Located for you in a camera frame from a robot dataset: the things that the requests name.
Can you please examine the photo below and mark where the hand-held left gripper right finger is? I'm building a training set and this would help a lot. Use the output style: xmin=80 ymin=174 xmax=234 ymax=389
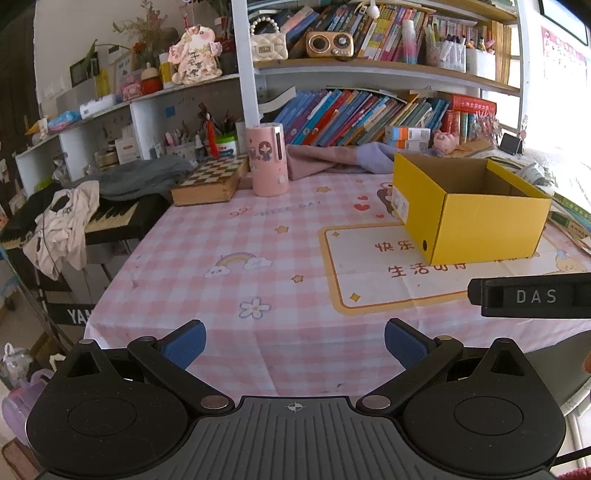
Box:
xmin=355 ymin=318 xmax=533 ymax=411

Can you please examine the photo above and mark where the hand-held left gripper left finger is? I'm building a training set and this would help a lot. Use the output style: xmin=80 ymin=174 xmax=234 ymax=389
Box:
xmin=58 ymin=319 xmax=234 ymax=411

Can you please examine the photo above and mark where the yellow cardboard box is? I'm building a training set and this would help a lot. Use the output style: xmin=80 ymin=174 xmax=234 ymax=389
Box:
xmin=392 ymin=152 xmax=553 ymax=265

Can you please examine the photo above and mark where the pink cylindrical container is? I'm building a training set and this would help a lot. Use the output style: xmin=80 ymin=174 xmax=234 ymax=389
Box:
xmin=245 ymin=124 xmax=290 ymax=197

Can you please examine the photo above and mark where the grey chair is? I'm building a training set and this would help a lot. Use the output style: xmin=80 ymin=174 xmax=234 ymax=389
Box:
xmin=526 ymin=330 xmax=591 ymax=418

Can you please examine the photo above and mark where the pile of papers and booklets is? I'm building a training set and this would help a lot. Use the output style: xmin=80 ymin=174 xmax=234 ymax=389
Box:
xmin=489 ymin=154 xmax=591 ymax=254

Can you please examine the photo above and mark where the grey patterned rolled cloth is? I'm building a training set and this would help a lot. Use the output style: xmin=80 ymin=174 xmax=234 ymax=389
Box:
xmin=512 ymin=161 xmax=552 ymax=186

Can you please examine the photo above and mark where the pink checked printed tablecloth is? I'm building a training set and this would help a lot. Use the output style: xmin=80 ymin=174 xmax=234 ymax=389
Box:
xmin=83 ymin=171 xmax=591 ymax=398

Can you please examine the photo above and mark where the black electronic keyboard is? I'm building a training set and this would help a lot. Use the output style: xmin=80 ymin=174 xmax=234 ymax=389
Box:
xmin=0 ymin=182 xmax=169 ymax=252

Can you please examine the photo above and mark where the brown cardboard sheet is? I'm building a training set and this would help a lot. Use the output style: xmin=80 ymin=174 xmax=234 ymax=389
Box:
xmin=455 ymin=140 xmax=494 ymax=157

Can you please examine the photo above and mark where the white shirt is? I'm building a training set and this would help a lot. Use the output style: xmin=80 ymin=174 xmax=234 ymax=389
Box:
xmin=23 ymin=180 xmax=101 ymax=281

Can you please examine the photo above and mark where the wooden chessboard box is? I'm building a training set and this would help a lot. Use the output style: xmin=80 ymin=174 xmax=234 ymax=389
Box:
xmin=171 ymin=154 xmax=250 ymax=207

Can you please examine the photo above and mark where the purple plastic stool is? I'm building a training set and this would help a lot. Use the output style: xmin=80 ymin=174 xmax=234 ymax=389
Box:
xmin=2 ymin=369 xmax=56 ymax=444

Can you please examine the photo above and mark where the colourful patterned packet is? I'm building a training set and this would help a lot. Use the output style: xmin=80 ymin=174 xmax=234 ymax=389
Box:
xmin=475 ymin=113 xmax=502 ymax=141

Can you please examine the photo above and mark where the pink pig plush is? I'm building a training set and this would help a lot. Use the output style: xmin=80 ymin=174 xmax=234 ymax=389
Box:
xmin=431 ymin=130 xmax=459 ymax=155

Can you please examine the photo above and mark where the cup of brushes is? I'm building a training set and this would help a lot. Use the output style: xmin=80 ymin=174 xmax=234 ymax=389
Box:
xmin=164 ymin=122 xmax=197 ymax=162

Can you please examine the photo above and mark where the thick red lying book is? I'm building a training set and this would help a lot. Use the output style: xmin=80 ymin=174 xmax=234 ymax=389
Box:
xmin=450 ymin=96 xmax=498 ymax=114

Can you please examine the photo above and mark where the pink and purple cloth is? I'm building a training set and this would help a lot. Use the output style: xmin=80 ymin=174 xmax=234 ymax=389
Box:
xmin=286 ymin=141 xmax=398 ymax=181

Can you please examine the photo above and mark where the row of blue-spined books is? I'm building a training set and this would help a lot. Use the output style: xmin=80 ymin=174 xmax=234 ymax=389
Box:
xmin=272 ymin=88 xmax=451 ymax=147

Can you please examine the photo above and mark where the white storage box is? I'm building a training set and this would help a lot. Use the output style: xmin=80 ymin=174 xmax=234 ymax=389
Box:
xmin=465 ymin=46 xmax=498 ymax=80

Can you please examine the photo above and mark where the blue wipes pack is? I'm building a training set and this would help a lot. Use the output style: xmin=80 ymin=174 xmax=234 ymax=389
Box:
xmin=48 ymin=111 xmax=81 ymax=132

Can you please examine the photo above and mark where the cup of markers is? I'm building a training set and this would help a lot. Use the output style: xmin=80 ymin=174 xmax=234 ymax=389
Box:
xmin=424 ymin=25 xmax=467 ymax=73

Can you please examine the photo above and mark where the red and white round doll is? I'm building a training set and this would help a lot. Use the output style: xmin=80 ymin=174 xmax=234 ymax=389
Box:
xmin=141 ymin=62 xmax=163 ymax=95

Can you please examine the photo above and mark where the pink blue gradient bottle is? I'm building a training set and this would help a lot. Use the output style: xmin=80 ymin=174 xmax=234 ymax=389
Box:
xmin=401 ymin=18 xmax=419 ymax=64

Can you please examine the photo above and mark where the white shelving unit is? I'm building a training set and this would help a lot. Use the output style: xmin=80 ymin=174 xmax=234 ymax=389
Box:
xmin=14 ymin=0 xmax=532 ymax=199

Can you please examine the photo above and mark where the shelf row of paperback books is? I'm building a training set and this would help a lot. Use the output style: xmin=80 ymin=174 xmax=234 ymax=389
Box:
xmin=281 ymin=2 xmax=513 ymax=63

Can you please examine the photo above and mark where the gold retro radio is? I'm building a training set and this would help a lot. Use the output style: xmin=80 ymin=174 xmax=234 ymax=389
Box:
xmin=305 ymin=30 xmax=356 ymax=60

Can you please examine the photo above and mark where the white quilted purse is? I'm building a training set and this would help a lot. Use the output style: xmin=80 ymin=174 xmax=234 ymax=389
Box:
xmin=249 ymin=15 xmax=288 ymax=63

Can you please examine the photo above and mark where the dried flower bouquet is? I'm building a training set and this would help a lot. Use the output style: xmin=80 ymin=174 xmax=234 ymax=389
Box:
xmin=113 ymin=0 xmax=178 ymax=56

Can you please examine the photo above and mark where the wall poster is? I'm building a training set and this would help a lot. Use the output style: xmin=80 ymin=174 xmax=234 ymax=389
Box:
xmin=539 ymin=25 xmax=591 ymax=95

